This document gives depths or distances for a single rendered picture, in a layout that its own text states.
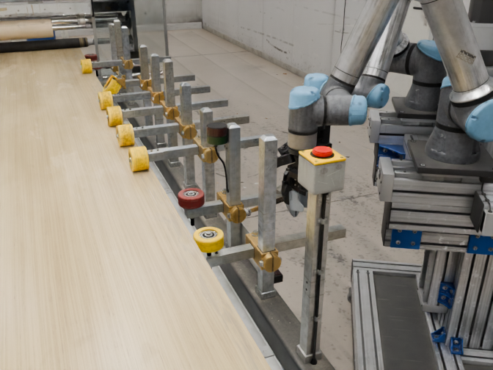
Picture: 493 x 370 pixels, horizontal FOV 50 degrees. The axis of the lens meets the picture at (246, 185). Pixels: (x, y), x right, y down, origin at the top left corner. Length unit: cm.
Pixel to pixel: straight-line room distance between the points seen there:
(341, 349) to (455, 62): 144
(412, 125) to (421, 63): 22
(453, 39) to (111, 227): 98
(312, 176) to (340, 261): 195
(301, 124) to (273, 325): 52
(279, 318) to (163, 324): 42
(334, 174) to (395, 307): 136
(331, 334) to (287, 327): 108
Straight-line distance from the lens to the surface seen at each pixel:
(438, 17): 133
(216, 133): 148
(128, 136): 199
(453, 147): 157
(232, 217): 159
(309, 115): 132
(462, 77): 138
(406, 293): 244
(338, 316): 258
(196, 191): 162
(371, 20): 142
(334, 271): 287
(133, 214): 152
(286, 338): 138
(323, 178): 103
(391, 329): 223
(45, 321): 118
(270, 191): 133
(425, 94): 203
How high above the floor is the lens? 161
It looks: 25 degrees down
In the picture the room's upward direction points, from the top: straight up
